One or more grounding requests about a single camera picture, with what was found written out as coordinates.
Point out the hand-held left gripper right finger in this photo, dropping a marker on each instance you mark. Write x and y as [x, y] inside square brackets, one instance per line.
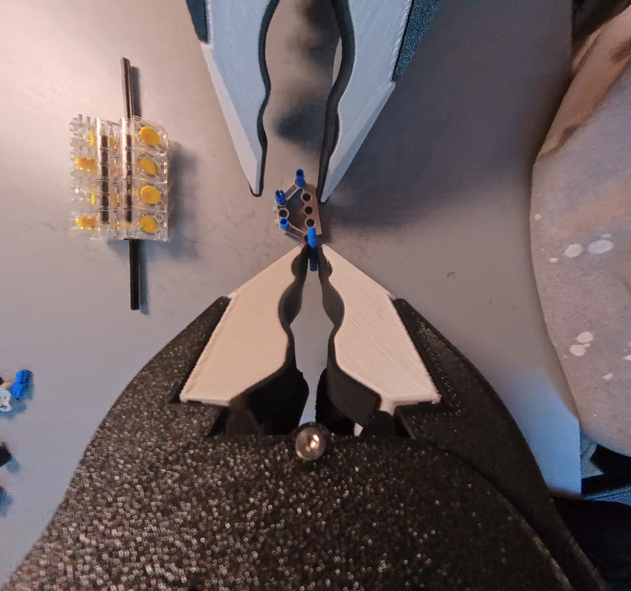
[379, 344]

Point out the grey beam frame with holes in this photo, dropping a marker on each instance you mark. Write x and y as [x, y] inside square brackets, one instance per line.
[316, 201]

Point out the clear block with yellow pistons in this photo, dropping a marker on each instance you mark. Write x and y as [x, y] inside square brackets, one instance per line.
[111, 130]

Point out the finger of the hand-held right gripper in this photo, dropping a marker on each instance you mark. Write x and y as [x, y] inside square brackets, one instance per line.
[236, 59]
[369, 59]

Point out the pile of mixed building parts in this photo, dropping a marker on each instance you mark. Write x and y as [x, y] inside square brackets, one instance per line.
[20, 385]

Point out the person's right forearm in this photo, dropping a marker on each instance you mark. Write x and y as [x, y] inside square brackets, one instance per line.
[606, 19]

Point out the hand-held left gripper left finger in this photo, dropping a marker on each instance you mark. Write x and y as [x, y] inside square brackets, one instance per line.
[236, 344]

